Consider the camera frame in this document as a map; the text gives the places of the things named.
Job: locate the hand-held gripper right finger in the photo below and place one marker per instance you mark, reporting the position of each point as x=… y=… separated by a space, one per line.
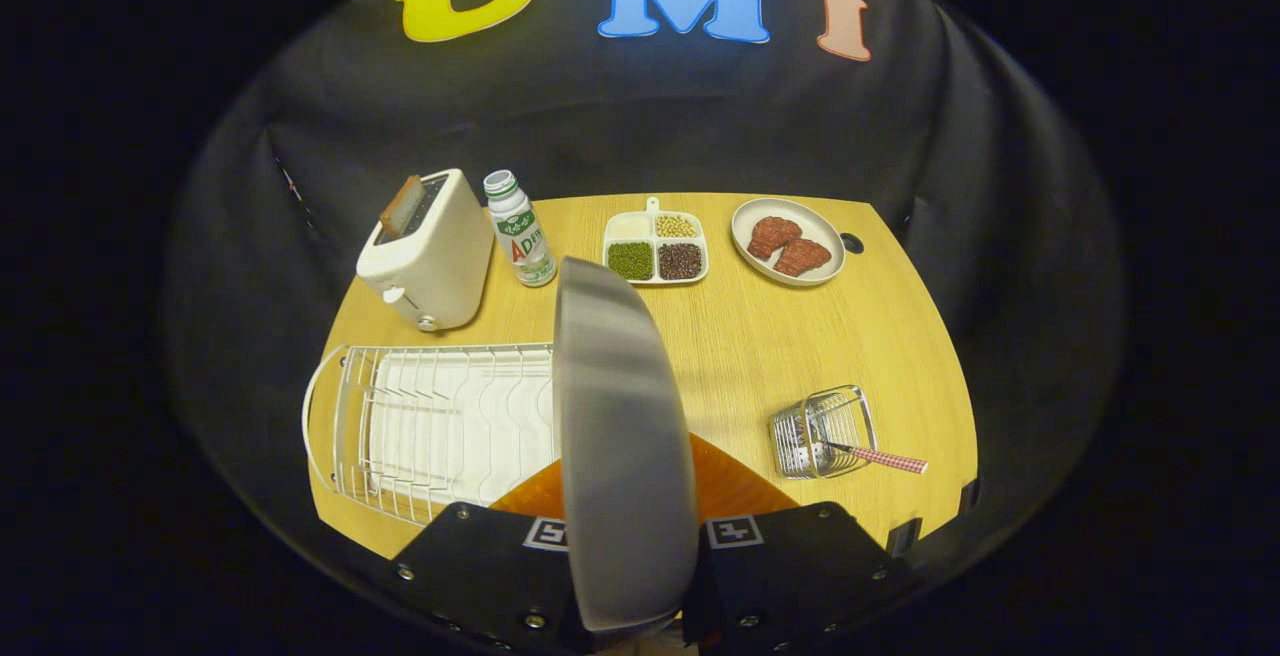
x=790 y=576

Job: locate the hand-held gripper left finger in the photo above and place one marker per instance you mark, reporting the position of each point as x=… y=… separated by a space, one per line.
x=480 y=576

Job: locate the cream round plate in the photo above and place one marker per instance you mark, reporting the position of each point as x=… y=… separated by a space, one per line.
x=620 y=436

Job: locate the white shallow meat dish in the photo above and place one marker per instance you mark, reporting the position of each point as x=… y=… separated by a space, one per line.
x=815 y=224

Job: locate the black table edge clamp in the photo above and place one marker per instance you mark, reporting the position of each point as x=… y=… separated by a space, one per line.
x=968 y=497
x=902 y=537

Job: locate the white ribbed drain tray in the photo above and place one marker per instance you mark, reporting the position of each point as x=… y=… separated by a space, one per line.
x=450 y=426

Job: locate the red meat patty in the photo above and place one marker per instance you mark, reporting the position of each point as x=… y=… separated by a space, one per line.
x=803 y=257
x=773 y=236

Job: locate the white toaster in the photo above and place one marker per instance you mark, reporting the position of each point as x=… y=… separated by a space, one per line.
x=440 y=256

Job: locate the pile of dark red beans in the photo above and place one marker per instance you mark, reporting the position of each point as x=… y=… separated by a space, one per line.
x=680 y=261

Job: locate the white drink bottle green label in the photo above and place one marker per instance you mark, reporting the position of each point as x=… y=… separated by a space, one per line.
x=520 y=236

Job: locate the pile of green beans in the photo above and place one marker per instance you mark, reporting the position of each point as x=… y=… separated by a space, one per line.
x=630 y=260

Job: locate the pile of yellow soybeans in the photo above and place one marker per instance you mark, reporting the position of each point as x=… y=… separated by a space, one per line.
x=677 y=226

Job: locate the brown bread slice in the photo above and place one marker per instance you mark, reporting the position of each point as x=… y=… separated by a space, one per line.
x=400 y=208

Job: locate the white divided snack tray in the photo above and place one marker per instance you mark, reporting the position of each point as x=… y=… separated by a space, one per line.
x=630 y=226

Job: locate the black backdrop cloth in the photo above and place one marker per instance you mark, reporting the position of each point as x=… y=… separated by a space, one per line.
x=650 y=116

